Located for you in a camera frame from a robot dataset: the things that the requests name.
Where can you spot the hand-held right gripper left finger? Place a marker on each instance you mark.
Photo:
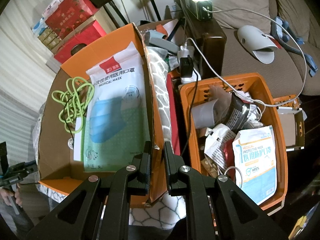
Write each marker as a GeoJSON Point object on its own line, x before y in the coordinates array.
{"type": "Point", "coordinates": [147, 170]}

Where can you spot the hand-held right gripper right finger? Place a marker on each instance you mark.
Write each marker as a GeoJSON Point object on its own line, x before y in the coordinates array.
{"type": "Point", "coordinates": [167, 172]}

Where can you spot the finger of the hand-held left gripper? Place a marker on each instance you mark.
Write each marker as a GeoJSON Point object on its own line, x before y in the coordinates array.
{"type": "Point", "coordinates": [10, 180]}
{"type": "Point", "coordinates": [20, 168]}

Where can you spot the orange cardboard box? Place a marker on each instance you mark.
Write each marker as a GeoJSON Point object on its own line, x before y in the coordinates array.
{"type": "Point", "coordinates": [57, 155]}

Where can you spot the large blue mask packet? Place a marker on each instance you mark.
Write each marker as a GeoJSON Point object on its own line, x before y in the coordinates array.
{"type": "Point", "coordinates": [117, 100]}

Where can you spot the orange plastic basket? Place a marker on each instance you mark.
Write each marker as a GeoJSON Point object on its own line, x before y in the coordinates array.
{"type": "Point", "coordinates": [250, 82]}

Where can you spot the person's left hand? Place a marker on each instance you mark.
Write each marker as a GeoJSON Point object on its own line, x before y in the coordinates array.
{"type": "Point", "coordinates": [10, 196]}

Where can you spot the person's trouser leg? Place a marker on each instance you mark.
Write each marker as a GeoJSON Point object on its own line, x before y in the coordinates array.
{"type": "Point", "coordinates": [12, 217]}

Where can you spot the crumpled white printed packet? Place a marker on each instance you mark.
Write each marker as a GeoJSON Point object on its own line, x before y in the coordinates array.
{"type": "Point", "coordinates": [217, 140]}

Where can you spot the red foil packet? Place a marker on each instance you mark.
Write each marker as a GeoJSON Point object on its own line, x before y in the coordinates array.
{"type": "Point", "coordinates": [227, 155]}

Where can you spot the grey plastic cup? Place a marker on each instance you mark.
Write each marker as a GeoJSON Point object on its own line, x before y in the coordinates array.
{"type": "Point", "coordinates": [202, 113]}

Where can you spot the white curtain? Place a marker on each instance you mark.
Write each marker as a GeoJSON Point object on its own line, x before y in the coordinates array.
{"type": "Point", "coordinates": [20, 67]}

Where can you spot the small white mask packet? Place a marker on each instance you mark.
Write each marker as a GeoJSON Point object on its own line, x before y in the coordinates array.
{"type": "Point", "coordinates": [257, 165]}

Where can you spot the black foil packet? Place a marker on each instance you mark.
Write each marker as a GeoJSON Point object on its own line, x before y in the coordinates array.
{"type": "Point", "coordinates": [236, 112]}

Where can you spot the white power strip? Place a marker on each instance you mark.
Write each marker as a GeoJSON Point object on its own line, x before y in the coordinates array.
{"type": "Point", "coordinates": [187, 80]}

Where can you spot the crumpled clear plastic bag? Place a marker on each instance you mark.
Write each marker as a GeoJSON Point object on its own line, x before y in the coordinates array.
{"type": "Point", "coordinates": [217, 92]}

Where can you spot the black charger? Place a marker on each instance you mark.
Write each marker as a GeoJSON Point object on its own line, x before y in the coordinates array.
{"type": "Point", "coordinates": [187, 67]}

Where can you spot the white charger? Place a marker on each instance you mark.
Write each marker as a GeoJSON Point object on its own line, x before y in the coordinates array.
{"type": "Point", "coordinates": [186, 52]}

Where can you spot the stack of green gold boxes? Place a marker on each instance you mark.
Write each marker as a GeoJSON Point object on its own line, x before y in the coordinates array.
{"type": "Point", "coordinates": [48, 38]}

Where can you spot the brown wooden armrest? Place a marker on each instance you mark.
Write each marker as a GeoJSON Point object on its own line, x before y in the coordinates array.
{"type": "Point", "coordinates": [211, 50]}

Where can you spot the small open cardboard box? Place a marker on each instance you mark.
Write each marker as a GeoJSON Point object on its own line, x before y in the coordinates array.
{"type": "Point", "coordinates": [292, 130]}

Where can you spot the blue white packet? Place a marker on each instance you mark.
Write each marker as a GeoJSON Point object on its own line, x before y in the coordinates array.
{"type": "Point", "coordinates": [38, 26]}

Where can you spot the small orange basket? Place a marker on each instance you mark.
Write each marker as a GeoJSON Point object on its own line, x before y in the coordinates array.
{"type": "Point", "coordinates": [287, 102]}

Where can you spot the beige sofa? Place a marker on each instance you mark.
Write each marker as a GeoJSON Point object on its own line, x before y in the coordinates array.
{"type": "Point", "coordinates": [262, 67]}

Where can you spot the plain red gift box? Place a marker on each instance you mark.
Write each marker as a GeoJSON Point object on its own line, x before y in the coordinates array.
{"type": "Point", "coordinates": [87, 35]}

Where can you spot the white pink packet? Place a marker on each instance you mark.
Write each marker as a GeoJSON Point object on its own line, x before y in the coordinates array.
{"type": "Point", "coordinates": [52, 7]}

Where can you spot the red patterned gift box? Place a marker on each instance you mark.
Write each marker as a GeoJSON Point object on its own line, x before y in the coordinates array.
{"type": "Point", "coordinates": [67, 12]}

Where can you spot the grey slipper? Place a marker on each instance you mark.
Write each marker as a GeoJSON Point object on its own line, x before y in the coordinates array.
{"type": "Point", "coordinates": [250, 38]}

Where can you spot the black tripod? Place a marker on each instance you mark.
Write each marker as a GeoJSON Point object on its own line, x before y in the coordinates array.
{"type": "Point", "coordinates": [152, 3]}

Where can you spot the black portable light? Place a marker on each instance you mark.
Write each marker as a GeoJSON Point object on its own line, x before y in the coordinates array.
{"type": "Point", "coordinates": [197, 7]}

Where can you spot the red white card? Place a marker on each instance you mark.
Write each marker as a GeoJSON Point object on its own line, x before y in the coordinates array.
{"type": "Point", "coordinates": [273, 41]}

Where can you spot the blue grey plastic tool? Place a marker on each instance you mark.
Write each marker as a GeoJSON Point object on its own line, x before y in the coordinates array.
{"type": "Point", "coordinates": [282, 25]}

